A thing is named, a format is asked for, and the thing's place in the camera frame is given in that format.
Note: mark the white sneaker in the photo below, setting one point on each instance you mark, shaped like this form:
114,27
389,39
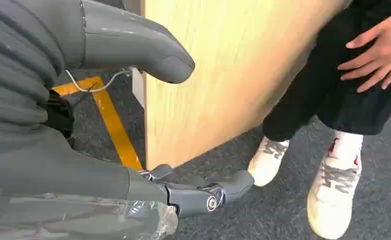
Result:
331,198
266,162

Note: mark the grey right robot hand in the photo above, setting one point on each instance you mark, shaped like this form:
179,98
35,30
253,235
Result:
122,39

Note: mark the yellow floor tape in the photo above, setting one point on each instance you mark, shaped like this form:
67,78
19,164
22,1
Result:
116,132

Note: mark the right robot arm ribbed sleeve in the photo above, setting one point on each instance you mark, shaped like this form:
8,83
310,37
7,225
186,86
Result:
13,82

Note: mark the clear plastic film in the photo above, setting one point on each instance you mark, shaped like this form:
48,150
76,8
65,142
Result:
83,218

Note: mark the white sock with red print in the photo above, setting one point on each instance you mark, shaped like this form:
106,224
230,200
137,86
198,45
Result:
346,144

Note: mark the person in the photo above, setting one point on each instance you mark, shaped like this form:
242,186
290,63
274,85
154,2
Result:
318,86

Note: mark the white desk frame bracket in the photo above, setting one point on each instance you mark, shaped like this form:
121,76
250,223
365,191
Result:
138,87

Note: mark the pale wooden desk panel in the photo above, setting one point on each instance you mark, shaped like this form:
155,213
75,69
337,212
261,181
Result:
215,73

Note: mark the person's hand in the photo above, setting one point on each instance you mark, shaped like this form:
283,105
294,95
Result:
384,49

